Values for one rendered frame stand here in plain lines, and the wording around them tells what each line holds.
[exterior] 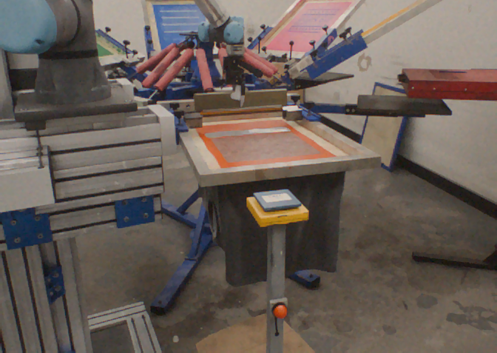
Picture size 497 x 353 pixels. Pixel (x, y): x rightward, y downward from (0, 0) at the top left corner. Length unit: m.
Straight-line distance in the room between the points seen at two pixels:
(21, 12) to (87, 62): 0.20
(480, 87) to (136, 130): 1.76
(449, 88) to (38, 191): 1.91
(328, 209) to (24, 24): 1.10
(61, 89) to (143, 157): 0.22
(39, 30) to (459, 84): 1.92
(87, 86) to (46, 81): 0.08
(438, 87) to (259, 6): 4.14
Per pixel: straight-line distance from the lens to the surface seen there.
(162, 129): 0.99
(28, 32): 0.81
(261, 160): 1.47
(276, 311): 1.26
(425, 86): 2.31
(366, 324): 2.32
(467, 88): 2.34
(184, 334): 2.22
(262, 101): 1.91
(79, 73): 0.95
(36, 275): 1.30
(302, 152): 1.57
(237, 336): 2.17
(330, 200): 1.54
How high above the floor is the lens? 1.43
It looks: 19 degrees down
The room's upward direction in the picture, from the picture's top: 1 degrees counter-clockwise
